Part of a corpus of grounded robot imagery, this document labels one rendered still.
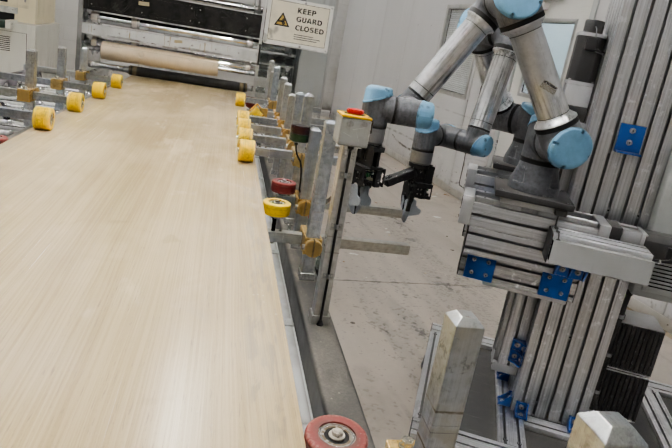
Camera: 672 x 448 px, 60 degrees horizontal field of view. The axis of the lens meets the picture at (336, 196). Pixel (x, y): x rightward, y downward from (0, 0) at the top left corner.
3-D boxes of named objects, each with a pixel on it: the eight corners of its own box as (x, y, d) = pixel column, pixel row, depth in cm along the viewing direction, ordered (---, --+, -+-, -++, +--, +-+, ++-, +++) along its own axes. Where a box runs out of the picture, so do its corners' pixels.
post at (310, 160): (297, 266, 199) (320, 127, 187) (298, 270, 195) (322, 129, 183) (287, 265, 198) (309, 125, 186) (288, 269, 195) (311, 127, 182)
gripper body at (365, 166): (360, 189, 158) (368, 145, 155) (343, 180, 165) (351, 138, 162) (383, 189, 162) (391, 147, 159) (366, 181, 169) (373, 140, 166)
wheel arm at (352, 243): (404, 254, 181) (407, 241, 180) (408, 258, 177) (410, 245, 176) (264, 240, 172) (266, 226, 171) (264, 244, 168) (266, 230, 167)
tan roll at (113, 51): (287, 86, 443) (289, 70, 440) (288, 88, 432) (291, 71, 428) (86, 55, 414) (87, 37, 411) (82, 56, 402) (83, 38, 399)
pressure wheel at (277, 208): (269, 231, 175) (275, 194, 172) (291, 239, 172) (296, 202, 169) (252, 236, 169) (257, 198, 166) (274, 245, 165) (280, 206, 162)
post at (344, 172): (325, 316, 149) (356, 143, 138) (328, 325, 144) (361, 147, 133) (308, 315, 148) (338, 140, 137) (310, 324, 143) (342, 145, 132)
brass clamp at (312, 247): (316, 242, 178) (318, 226, 177) (322, 258, 165) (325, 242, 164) (296, 240, 177) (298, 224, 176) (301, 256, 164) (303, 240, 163)
